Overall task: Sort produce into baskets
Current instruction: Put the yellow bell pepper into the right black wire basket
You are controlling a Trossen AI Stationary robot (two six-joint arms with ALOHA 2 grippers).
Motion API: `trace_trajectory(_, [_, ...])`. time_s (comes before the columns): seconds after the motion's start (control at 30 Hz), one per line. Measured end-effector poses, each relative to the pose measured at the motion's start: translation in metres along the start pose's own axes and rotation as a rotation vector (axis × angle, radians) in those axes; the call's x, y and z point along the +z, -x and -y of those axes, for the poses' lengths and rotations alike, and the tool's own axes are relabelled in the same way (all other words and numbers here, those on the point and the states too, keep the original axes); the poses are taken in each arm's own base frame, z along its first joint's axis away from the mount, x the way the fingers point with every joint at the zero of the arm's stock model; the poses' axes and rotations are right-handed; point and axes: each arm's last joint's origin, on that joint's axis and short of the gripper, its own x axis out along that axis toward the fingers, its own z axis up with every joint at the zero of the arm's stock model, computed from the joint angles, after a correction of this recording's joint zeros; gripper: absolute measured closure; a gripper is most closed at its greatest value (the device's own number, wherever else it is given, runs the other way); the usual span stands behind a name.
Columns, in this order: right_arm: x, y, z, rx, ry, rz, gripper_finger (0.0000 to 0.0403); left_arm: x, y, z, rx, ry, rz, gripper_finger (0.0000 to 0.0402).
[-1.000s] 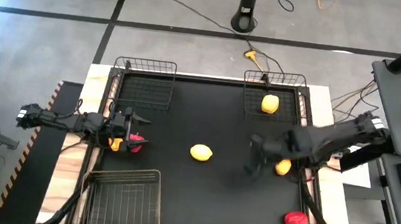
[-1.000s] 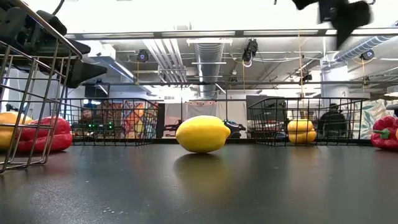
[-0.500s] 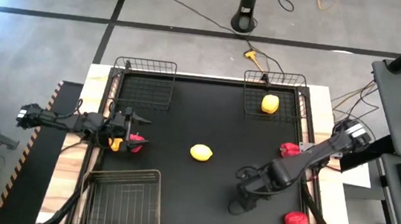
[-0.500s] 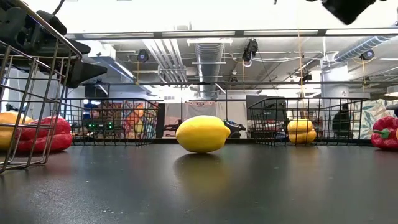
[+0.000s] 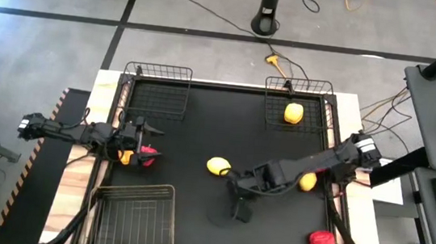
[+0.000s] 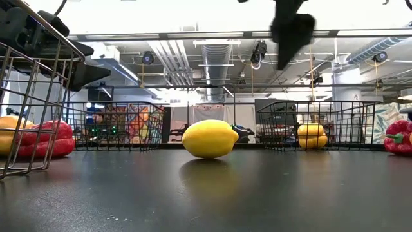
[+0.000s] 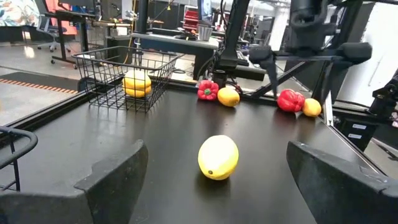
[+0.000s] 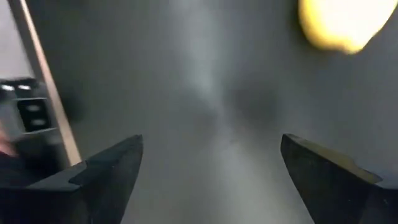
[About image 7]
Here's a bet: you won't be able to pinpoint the black box with white labels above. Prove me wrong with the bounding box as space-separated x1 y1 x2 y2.
337 117 379 152

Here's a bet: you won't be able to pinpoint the leafy patterned wall panel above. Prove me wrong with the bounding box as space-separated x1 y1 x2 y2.
0 0 41 27

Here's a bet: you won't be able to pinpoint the grey ribbed cup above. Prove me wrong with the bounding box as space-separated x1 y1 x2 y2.
197 24 214 42

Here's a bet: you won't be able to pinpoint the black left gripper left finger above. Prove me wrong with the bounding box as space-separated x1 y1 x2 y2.
0 139 149 224

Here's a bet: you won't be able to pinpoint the red bell pepper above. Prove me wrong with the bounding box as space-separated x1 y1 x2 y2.
197 79 220 101
276 88 306 113

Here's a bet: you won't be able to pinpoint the red partition panel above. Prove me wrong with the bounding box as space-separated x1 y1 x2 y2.
46 0 78 35

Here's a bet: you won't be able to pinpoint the black desk pole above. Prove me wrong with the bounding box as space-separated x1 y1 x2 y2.
136 0 150 34

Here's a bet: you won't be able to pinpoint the grey desk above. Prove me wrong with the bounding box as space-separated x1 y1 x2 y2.
132 30 220 81

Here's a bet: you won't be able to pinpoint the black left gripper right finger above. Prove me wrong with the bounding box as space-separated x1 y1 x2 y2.
286 141 398 224

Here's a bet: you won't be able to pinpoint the red storage bins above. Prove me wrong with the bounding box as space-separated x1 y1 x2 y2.
182 9 200 32

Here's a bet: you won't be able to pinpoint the black standing desk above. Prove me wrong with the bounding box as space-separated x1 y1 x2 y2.
43 11 98 70

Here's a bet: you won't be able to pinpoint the yellow bell pepper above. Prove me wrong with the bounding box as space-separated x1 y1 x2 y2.
122 69 152 98

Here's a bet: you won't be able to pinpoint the orange-yellow lemon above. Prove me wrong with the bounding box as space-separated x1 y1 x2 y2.
302 98 323 118
217 86 241 108

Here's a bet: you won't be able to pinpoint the black mat orange striped edge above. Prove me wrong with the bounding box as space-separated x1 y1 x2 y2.
0 71 80 96

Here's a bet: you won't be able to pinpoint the black wire basket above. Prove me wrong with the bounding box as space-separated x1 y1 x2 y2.
71 45 185 113
0 126 39 192

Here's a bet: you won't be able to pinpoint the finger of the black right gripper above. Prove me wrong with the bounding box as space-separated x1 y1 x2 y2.
248 45 279 98
337 42 373 65

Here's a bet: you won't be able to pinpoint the office chair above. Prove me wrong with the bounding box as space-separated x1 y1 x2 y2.
36 14 73 53

